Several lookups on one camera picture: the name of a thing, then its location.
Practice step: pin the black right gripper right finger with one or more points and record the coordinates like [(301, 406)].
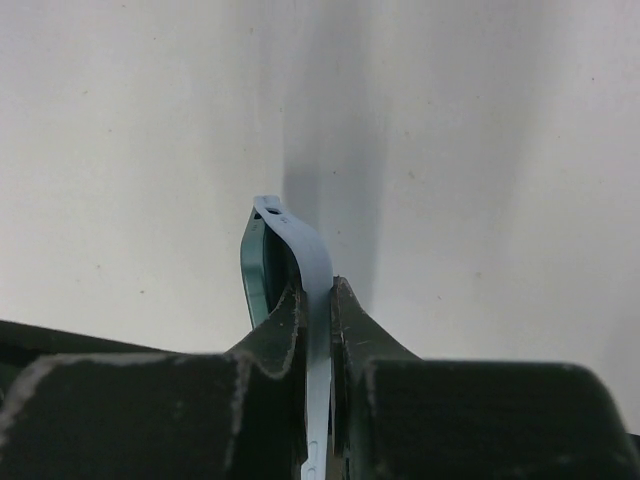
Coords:
[(398, 416)]

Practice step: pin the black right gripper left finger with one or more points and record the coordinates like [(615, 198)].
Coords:
[(80, 407)]

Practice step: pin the light blue phone case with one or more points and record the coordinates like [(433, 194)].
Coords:
[(316, 274)]

